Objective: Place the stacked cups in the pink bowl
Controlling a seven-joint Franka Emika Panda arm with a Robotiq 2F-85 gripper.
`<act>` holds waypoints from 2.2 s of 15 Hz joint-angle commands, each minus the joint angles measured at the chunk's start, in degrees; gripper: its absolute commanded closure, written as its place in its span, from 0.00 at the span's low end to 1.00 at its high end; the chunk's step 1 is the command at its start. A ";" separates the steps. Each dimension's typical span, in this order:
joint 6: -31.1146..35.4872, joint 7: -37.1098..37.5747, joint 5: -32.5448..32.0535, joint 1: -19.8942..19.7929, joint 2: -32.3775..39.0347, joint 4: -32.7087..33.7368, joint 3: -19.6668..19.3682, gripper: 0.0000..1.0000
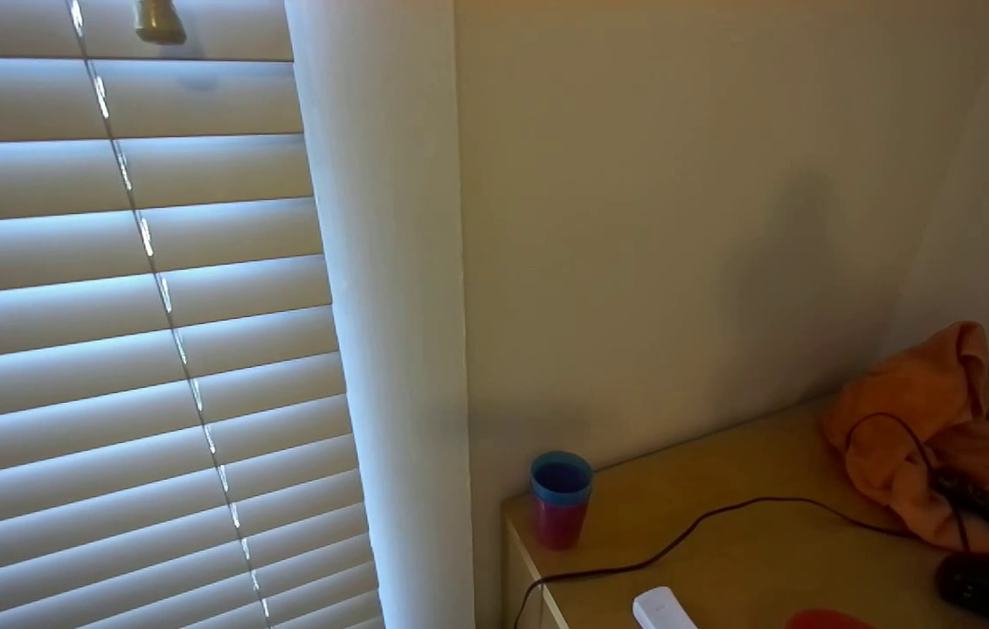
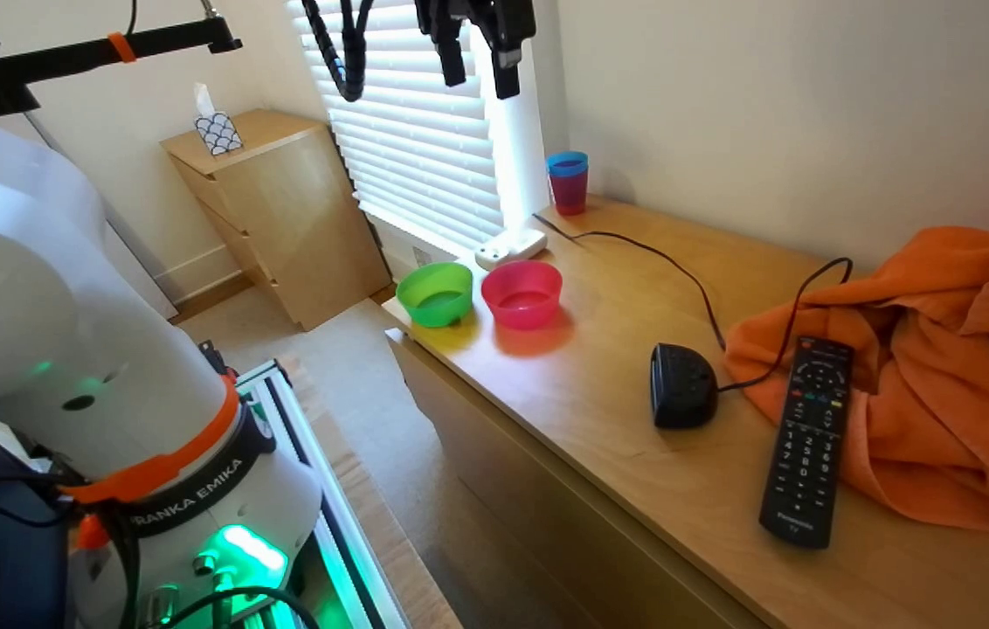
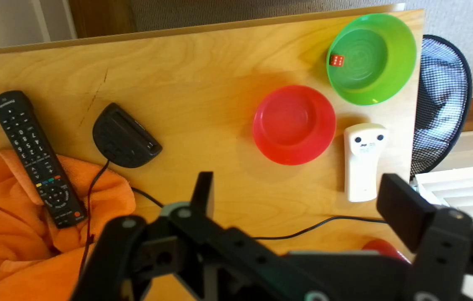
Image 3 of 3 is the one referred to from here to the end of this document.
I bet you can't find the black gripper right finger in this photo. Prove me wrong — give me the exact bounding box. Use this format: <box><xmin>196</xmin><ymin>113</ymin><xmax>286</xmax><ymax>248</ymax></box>
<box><xmin>376</xmin><ymin>171</ymin><xmax>473</xmax><ymax>301</ymax></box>

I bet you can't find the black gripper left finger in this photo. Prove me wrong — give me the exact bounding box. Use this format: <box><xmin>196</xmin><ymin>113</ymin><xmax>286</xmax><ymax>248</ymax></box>
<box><xmin>70</xmin><ymin>170</ymin><xmax>259</xmax><ymax>301</ymax></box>

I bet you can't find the red plastic cup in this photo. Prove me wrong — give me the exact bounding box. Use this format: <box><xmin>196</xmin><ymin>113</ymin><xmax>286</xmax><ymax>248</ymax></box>
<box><xmin>361</xmin><ymin>237</ymin><xmax>413</xmax><ymax>263</ymax></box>

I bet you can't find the green plastic bowl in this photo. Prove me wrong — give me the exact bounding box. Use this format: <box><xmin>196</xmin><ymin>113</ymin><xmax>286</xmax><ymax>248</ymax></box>
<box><xmin>324</xmin><ymin>11</ymin><xmax>418</xmax><ymax>106</ymax></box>

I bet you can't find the white remote with face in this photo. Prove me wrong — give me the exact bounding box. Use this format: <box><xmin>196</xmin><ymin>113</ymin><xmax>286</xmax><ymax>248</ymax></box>
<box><xmin>343</xmin><ymin>121</ymin><xmax>390</xmax><ymax>203</ymax></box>

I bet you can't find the white window blind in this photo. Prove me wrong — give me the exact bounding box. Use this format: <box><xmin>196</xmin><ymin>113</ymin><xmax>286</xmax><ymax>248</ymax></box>
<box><xmin>415</xmin><ymin>160</ymin><xmax>473</xmax><ymax>227</ymax></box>

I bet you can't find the black semicircular electronic device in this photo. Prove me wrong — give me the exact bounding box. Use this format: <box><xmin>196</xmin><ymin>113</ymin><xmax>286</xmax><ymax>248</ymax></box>
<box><xmin>90</xmin><ymin>101</ymin><xmax>164</xmax><ymax>168</ymax></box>

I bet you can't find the black mesh chair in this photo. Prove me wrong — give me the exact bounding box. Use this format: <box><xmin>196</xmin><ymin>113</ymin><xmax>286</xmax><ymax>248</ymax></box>
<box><xmin>410</xmin><ymin>33</ymin><xmax>473</xmax><ymax>176</ymax></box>

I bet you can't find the small red sticker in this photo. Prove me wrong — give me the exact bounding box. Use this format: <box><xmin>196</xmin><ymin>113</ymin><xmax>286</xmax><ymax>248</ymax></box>
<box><xmin>328</xmin><ymin>53</ymin><xmax>348</xmax><ymax>68</ymax></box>

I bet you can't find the black tv remote control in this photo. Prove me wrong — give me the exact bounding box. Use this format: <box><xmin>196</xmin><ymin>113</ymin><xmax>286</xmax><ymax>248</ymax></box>
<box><xmin>0</xmin><ymin>88</ymin><xmax>89</xmax><ymax>230</ymax></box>

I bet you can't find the orange cloth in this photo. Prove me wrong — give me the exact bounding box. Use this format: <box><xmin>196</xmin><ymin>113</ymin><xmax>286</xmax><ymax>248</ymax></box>
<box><xmin>0</xmin><ymin>146</ymin><xmax>139</xmax><ymax>301</ymax></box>

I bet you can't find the thin black cable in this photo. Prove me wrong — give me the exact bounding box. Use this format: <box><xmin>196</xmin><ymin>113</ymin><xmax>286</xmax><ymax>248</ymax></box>
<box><xmin>79</xmin><ymin>156</ymin><xmax>388</xmax><ymax>273</ymax></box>

